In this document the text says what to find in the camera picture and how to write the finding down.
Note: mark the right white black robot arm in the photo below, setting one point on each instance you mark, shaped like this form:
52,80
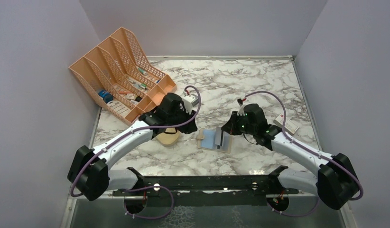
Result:
331,177

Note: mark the green marker pen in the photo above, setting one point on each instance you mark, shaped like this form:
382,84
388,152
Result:
143,72

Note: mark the aluminium frame profile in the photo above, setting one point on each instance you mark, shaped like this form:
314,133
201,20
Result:
91,188

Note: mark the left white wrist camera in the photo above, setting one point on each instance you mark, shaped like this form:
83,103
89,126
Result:
189,102

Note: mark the orange plastic desk organizer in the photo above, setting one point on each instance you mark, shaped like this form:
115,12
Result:
113,65

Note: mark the blue tape roll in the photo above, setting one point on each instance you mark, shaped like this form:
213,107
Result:
106,96

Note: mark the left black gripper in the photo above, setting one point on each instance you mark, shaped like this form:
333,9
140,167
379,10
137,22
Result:
188,128

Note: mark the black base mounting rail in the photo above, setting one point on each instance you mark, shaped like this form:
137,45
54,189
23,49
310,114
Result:
197,191

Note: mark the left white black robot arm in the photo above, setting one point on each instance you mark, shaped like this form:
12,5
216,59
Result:
90,173

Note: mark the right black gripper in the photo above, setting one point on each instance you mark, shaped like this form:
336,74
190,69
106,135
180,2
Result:
230,128

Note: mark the beige oval tray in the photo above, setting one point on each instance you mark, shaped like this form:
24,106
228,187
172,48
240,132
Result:
169,137

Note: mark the white card box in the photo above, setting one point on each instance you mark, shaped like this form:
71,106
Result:
290,126

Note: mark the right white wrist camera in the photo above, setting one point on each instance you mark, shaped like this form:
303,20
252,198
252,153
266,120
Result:
241,111

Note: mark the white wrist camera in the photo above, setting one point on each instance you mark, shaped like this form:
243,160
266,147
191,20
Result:
241,111
189,102

